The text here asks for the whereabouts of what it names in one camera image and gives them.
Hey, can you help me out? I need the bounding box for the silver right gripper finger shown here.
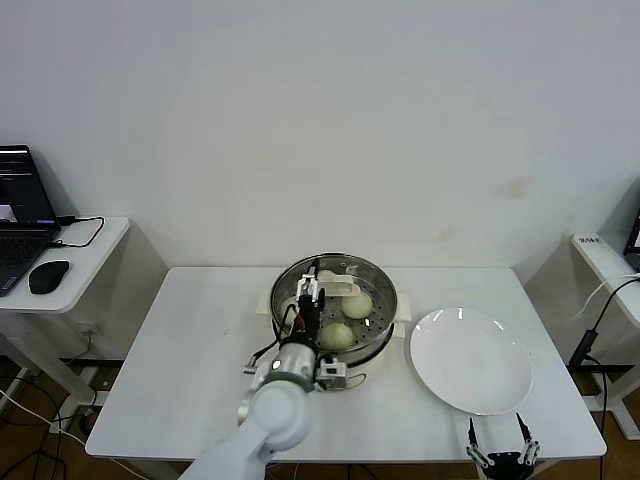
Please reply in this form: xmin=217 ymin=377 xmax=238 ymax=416
xmin=517 ymin=412 xmax=541 ymax=464
xmin=466 ymin=418 xmax=489 ymax=466

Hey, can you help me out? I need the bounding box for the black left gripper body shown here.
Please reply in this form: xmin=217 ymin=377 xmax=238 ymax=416
xmin=294 ymin=294 xmax=326 ymax=346

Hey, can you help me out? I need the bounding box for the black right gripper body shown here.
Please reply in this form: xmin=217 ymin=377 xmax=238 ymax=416
xmin=482 ymin=451 xmax=535 ymax=480

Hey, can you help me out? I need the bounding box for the round glass pot lid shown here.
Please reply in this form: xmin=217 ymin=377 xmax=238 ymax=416
xmin=271 ymin=252 xmax=400 ymax=352

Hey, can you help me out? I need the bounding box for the stainless steel steamer basket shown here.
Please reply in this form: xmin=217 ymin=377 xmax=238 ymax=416
xmin=255 ymin=253 xmax=412 ymax=369

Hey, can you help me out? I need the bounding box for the cream electric cooker base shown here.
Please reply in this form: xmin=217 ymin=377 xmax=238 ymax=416
xmin=272 ymin=319 xmax=407 ymax=395

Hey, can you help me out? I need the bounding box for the large white plate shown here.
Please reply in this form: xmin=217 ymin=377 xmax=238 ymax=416
xmin=409 ymin=306 xmax=534 ymax=416

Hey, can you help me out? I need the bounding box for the white side table with laptop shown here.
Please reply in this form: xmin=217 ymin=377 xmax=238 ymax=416
xmin=0 ymin=215 xmax=169 ymax=386

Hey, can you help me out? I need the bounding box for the black computer mouse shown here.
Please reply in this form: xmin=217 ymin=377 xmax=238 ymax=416
xmin=26 ymin=259 xmax=70 ymax=295

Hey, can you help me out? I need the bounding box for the black open laptop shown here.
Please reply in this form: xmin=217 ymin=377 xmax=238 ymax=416
xmin=0 ymin=144 xmax=62 ymax=299

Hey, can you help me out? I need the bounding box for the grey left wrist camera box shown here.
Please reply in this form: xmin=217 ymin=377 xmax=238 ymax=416
xmin=317 ymin=355 xmax=350 ymax=390

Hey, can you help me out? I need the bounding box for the black power adapter cable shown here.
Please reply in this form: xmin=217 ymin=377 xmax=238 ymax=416
xmin=568 ymin=277 xmax=640 ymax=441

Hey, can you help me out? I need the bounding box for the white hanging cable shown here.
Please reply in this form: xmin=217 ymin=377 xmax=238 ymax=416
xmin=572 ymin=273 xmax=640 ymax=321

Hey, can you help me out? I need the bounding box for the black laptop charger cable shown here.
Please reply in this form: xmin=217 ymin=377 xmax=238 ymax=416
xmin=49 ymin=214 xmax=105 ymax=250

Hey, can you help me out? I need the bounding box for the white floor cable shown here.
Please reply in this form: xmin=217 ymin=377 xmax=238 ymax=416
xmin=0 ymin=385 xmax=87 ymax=447

